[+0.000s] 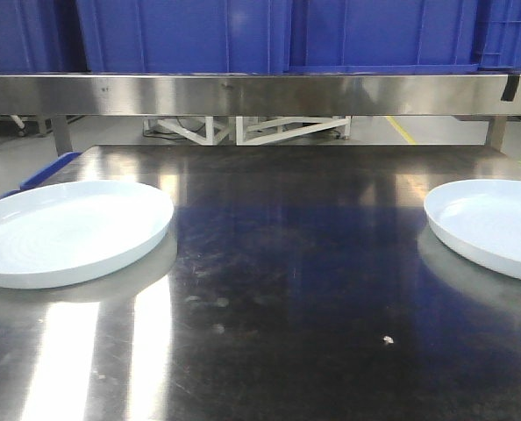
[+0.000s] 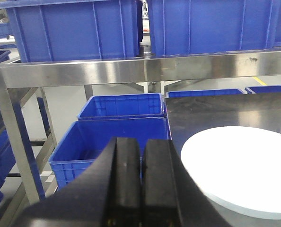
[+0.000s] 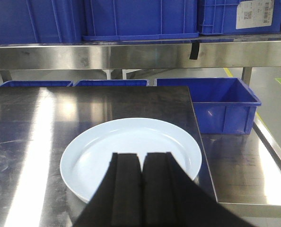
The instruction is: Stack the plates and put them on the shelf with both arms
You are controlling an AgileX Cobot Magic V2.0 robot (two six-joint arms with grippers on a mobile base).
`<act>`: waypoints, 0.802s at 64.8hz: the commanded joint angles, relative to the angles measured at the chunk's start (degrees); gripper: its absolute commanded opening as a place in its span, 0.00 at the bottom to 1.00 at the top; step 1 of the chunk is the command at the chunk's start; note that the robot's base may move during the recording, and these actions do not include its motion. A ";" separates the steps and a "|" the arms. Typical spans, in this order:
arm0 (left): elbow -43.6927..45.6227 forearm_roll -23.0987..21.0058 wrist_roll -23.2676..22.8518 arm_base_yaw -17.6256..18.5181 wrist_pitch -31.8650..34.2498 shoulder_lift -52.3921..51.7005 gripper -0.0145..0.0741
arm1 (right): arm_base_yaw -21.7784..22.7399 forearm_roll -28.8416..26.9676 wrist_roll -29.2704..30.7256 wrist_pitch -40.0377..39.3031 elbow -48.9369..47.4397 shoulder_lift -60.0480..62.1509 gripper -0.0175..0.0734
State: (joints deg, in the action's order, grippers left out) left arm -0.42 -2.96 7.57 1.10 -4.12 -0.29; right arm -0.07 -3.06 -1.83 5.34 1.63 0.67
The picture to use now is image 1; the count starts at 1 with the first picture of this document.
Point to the blue bin beside table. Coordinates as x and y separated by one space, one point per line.
43 174

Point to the blue plastic bin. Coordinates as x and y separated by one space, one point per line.
40 37
405 37
186 37

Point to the right steel shelf post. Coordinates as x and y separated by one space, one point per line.
495 132

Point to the white metal frame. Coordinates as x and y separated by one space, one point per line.
243 131

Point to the left steel shelf post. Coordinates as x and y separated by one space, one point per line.
62 139

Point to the steel shelf post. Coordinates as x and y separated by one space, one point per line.
495 132
62 139

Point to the middle blue plastic bin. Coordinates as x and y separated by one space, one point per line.
186 37

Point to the black tape strip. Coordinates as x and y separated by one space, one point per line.
510 88

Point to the white round plate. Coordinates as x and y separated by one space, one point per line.
480 220
68 233

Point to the left blue plastic bin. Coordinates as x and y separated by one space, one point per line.
40 37

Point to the right blue plastic bin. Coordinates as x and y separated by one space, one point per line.
405 37

